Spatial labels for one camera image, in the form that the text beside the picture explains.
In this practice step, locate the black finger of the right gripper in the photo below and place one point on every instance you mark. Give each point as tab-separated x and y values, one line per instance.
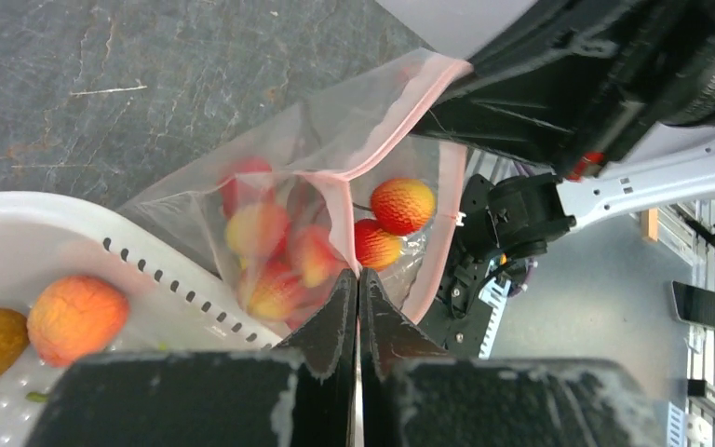
567	79

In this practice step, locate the clear zip top bag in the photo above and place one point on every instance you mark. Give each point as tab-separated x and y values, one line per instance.
345	141

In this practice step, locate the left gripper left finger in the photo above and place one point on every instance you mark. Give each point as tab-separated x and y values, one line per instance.
298	393

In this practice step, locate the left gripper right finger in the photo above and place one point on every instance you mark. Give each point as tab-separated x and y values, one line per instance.
416	394

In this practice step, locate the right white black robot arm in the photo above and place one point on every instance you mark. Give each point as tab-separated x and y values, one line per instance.
667	166

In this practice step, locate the peach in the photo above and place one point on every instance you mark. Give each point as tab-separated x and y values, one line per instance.
75	316

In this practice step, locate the white cable duct rail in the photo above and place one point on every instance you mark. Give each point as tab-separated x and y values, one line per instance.
494	295

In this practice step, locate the strawberry bunch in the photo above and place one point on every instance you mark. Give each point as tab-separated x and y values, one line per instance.
287	261

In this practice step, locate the white plastic basket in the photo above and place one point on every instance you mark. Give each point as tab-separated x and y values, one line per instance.
175	305

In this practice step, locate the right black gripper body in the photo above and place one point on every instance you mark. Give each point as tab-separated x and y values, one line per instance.
665	72

